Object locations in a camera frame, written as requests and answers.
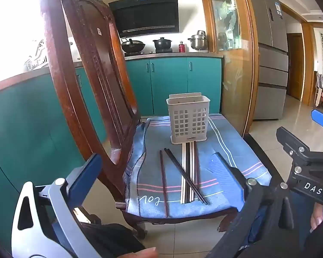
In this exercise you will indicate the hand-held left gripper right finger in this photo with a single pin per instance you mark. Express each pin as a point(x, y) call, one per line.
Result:
point(227, 173)

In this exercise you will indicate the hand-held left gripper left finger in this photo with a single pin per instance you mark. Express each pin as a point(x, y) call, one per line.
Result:
point(83, 176)

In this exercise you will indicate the reddish brown chopstick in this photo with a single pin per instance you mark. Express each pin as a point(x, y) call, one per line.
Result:
point(197, 166)

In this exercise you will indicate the white chopstick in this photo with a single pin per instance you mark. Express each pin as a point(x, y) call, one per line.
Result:
point(193, 158)
point(185, 196)

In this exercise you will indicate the black chopstick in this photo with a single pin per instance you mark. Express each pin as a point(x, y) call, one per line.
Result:
point(188, 164)
point(190, 158)

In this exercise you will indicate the row of chopsticks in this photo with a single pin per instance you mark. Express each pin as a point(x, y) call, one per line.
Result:
point(185, 177)

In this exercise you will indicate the cream and brown strips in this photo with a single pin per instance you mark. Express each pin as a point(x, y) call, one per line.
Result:
point(182, 193)

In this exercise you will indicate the dark brown chopstick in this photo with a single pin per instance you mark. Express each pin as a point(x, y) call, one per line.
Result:
point(163, 182)

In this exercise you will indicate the white plastic utensil holder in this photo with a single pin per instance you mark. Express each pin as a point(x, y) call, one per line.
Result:
point(188, 103)

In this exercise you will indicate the person's right hand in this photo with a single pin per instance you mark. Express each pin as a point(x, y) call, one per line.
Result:
point(318, 217)

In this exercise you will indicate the person's left hand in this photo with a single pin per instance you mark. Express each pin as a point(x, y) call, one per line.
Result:
point(140, 253)

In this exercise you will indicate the grey refrigerator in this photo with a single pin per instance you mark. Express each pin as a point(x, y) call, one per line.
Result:
point(271, 86)

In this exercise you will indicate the brown wooden door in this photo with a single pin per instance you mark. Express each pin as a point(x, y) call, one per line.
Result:
point(296, 67)

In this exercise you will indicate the dark cloth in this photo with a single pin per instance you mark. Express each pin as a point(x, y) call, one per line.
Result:
point(110, 236)

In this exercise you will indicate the blue striped towel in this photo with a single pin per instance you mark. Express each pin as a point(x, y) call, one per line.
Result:
point(150, 139)

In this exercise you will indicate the wood framed glass door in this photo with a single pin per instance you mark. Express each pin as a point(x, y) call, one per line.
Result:
point(236, 86)

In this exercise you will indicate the white dish rack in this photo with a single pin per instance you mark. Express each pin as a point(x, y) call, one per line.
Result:
point(37, 61)

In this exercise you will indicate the carved wooden chair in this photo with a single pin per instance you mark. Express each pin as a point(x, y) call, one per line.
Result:
point(83, 45)

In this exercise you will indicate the red bottle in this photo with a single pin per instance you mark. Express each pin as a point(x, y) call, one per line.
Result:
point(181, 47)

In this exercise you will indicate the stainless steel pot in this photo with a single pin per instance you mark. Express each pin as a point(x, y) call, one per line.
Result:
point(198, 41)

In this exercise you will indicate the black wok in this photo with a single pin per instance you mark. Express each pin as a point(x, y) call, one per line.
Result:
point(133, 47)

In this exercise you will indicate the gas stove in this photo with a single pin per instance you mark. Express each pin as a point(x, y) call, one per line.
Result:
point(150, 53)

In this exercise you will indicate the black lidded pot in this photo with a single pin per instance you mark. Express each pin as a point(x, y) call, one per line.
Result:
point(162, 44)

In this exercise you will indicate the black range hood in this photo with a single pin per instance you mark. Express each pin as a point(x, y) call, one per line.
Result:
point(145, 13)

